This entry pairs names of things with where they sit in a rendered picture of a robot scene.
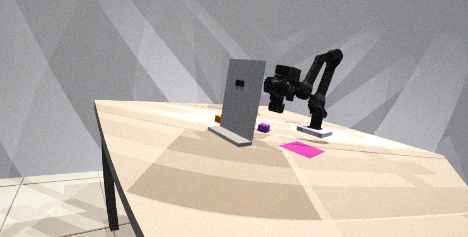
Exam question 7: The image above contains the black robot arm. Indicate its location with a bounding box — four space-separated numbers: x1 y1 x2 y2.
263 49 343 130

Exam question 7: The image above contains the purple rectangular block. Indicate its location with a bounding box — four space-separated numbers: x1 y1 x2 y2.
257 124 270 133

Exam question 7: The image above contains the grey panel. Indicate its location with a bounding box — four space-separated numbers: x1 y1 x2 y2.
208 59 266 147

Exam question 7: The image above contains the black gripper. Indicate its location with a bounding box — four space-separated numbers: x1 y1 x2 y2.
268 65 293 114

